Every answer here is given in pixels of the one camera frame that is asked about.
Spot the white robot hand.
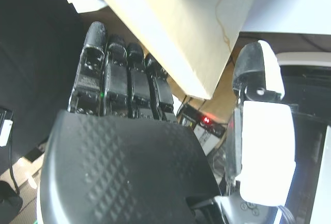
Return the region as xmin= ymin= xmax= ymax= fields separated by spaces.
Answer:
xmin=36 ymin=21 xmax=297 ymax=224

